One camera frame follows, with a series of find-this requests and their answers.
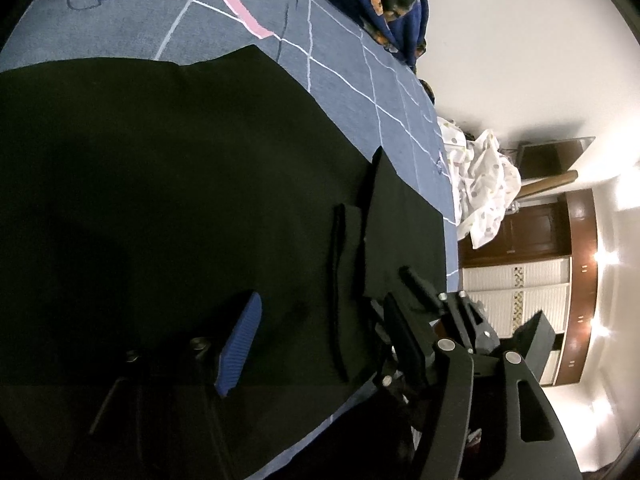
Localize black pants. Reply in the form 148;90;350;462
1;47;446;479

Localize brown wooden wardrobe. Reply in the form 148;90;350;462
458;190;598;386

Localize white crumpled cloth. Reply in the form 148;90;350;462
437;117;522;249

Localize dark television screen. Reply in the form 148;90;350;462
515;136;594;180

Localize blue grey patterned bedsheet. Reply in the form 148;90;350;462
1;0;456;479

